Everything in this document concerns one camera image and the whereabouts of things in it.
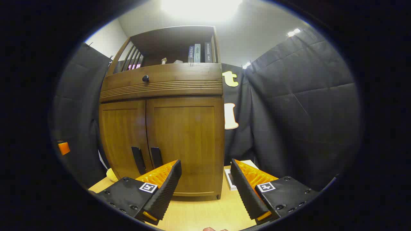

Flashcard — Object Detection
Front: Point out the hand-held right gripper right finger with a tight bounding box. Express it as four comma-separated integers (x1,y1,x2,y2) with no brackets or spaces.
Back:
230,158,321,225

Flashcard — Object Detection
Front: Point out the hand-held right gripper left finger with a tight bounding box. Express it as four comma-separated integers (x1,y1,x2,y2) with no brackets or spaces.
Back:
88,159,182,226

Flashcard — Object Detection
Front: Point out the wooden shoe cabinet door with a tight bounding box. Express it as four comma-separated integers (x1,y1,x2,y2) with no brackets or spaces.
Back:
99,100,154,180
146,97,224,197

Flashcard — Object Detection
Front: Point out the wooden double-door shoe cabinet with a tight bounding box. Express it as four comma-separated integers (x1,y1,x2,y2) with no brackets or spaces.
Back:
99,26,225,200

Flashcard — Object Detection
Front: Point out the white box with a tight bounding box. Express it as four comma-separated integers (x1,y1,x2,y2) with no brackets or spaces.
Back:
224,160,259,191

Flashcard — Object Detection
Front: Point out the pale yellow sponge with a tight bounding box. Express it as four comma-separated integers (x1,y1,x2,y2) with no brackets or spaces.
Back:
106,168,119,183

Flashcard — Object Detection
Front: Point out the black backdrop cloth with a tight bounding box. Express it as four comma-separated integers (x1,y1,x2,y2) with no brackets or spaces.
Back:
51,27,362,193

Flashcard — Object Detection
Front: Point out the wooden drawer with black knob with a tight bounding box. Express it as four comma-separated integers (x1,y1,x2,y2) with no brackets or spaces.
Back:
100,63,223,103

